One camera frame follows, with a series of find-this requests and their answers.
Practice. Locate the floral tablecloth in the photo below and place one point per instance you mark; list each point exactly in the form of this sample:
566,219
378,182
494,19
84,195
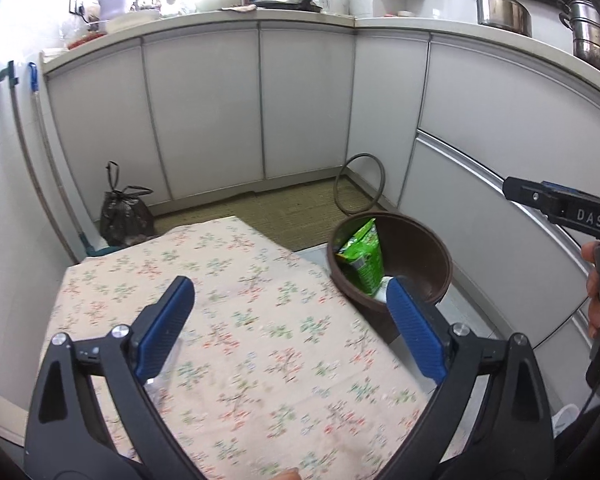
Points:
260,310

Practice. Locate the green woven floor mat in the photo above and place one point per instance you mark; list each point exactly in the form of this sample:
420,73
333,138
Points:
280,215

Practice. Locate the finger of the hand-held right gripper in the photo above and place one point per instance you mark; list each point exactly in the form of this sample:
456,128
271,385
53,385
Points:
565,187
527,193

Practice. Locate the steel stacked steamer pot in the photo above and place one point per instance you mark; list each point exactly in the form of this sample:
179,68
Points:
587,35

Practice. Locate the green snack bag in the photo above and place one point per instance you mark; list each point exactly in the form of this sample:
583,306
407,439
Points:
365,255

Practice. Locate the black garbage bag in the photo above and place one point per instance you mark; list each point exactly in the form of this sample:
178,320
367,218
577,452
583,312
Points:
127,220

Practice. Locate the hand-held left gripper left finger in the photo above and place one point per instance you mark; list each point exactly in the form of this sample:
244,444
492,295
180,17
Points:
162,330

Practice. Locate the person's left hand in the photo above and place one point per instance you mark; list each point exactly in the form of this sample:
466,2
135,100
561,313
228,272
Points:
287,475

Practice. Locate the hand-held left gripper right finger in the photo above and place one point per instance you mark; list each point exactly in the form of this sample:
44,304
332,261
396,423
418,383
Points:
415,330

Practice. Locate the teal dustpan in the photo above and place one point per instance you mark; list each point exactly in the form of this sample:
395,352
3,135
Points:
102,250

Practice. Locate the brown round bin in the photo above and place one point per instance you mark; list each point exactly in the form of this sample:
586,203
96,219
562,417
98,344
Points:
420,250

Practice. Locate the person's right hand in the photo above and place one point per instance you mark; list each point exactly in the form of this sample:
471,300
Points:
596,305

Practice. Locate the steel pot with lid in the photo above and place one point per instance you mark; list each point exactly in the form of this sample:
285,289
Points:
502,10

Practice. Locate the glass bowl with red food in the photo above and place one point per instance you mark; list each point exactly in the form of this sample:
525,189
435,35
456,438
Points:
82,37

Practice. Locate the white electric kettle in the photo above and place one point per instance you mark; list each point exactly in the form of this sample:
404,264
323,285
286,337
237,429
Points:
115,4

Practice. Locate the white kitchen cabinet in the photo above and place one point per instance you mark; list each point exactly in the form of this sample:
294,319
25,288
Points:
205,110

